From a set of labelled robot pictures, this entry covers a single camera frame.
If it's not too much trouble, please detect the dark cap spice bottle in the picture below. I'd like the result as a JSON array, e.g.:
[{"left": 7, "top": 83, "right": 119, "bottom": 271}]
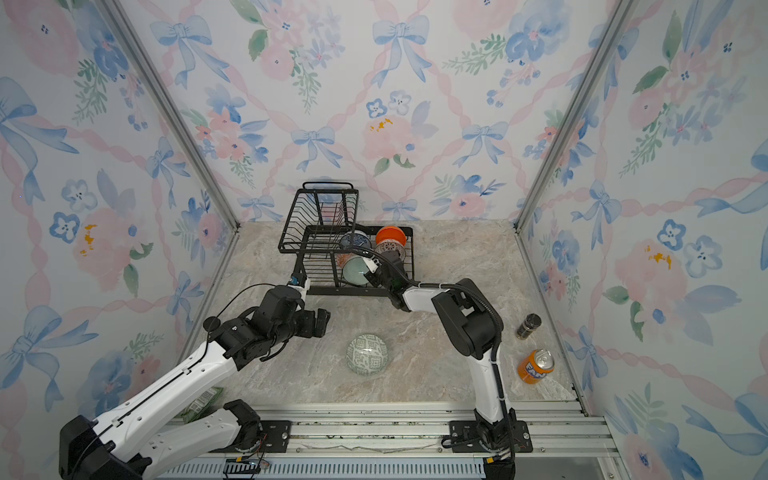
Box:
[{"left": 515, "top": 313, "right": 542, "bottom": 340}]

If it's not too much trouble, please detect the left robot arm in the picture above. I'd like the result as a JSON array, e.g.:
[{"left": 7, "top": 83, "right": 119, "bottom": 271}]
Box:
[{"left": 58, "top": 285, "right": 331, "bottom": 479}]

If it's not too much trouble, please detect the left dark cap bottle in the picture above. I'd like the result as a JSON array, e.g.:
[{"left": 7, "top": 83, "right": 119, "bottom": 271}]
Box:
[{"left": 203, "top": 316, "right": 221, "bottom": 333}]

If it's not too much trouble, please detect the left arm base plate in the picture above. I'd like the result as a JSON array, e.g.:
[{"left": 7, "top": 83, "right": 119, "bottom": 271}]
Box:
[{"left": 212, "top": 420, "right": 293, "bottom": 454}]

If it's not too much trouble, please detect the green packet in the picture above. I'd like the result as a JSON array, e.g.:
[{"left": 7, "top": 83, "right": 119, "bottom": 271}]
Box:
[{"left": 174, "top": 387, "right": 224, "bottom": 424}]

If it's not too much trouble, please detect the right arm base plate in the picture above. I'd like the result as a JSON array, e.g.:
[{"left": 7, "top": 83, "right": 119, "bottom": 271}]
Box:
[{"left": 441, "top": 420, "right": 533, "bottom": 455}]

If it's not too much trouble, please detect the green white patterned bowl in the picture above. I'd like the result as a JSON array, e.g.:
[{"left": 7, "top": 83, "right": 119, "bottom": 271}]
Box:
[{"left": 346, "top": 333, "right": 390, "bottom": 376}]

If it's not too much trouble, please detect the white brown patterned bowl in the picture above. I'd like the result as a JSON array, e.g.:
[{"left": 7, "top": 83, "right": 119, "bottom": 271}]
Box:
[{"left": 375, "top": 239, "right": 406, "bottom": 261}]

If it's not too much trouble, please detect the blue floral bowl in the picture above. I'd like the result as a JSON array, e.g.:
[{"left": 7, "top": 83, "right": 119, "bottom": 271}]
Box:
[{"left": 338, "top": 230, "right": 372, "bottom": 250}]

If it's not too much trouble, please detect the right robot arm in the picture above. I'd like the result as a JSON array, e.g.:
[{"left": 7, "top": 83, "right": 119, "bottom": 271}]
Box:
[{"left": 356, "top": 249, "right": 515, "bottom": 455}]

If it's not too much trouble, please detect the red white patterned bowl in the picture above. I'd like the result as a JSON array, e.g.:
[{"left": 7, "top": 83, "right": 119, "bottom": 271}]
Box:
[{"left": 335, "top": 252, "right": 356, "bottom": 269}]

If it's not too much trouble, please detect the orange bowl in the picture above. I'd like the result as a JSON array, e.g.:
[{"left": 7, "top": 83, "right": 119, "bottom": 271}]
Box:
[{"left": 375, "top": 226, "right": 407, "bottom": 245}]

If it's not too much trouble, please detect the black wire dish rack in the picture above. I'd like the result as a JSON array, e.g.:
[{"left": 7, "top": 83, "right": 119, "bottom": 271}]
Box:
[{"left": 278, "top": 181, "right": 415, "bottom": 298}]

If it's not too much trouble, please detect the pale green bowl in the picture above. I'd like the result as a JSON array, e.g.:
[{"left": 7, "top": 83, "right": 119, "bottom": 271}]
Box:
[{"left": 342, "top": 254, "right": 376, "bottom": 287}]

